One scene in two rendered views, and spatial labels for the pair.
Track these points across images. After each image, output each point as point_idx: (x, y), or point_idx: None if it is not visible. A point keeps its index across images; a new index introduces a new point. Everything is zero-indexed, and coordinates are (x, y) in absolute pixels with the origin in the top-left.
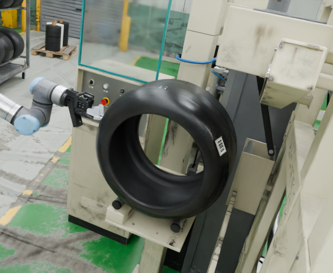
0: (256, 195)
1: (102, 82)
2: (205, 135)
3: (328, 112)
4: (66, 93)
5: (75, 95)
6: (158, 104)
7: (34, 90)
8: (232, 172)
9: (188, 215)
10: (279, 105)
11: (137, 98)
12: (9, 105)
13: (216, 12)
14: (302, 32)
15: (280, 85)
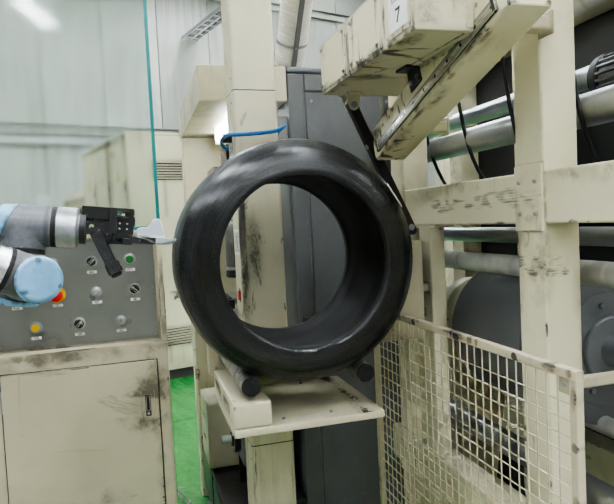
0: (416, 303)
1: None
2: (372, 182)
3: (525, 73)
4: (85, 215)
5: (104, 212)
6: (291, 157)
7: (10, 225)
8: None
9: (382, 333)
10: (420, 136)
11: (252, 161)
12: None
13: (269, 57)
14: None
15: (518, 9)
